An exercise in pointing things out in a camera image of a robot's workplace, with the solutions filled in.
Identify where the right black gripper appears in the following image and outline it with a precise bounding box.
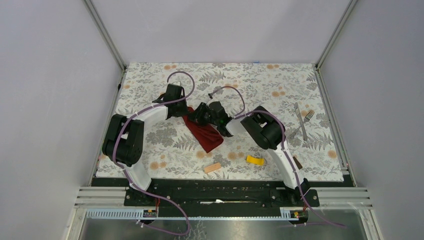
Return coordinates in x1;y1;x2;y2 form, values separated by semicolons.
185;102;220;126

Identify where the dark red cloth napkin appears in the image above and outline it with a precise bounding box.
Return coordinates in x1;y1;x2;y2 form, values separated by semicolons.
182;115;224;153

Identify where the silver fork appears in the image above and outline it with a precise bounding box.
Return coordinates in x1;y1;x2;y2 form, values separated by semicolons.
287;109;315;140

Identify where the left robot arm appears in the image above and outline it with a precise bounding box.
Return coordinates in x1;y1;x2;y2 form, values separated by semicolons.
101;84;189;206

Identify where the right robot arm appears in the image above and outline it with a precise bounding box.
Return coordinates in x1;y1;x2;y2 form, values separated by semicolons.
188;101;315;208

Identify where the floral patterned table mat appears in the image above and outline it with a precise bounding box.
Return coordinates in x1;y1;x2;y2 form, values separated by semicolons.
115;62;344;182

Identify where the light wooden block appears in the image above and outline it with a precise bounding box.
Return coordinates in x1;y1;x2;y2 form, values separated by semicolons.
203;162;222;174

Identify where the yellow block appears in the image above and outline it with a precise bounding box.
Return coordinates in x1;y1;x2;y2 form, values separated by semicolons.
246;155;265;166

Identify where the silver table knife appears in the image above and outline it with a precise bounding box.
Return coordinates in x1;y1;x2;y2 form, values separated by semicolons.
294;102;308;142

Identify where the dark brown block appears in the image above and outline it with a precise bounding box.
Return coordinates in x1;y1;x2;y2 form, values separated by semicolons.
293;156;303;170

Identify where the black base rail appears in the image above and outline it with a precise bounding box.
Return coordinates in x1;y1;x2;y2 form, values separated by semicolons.
91;178;321;220

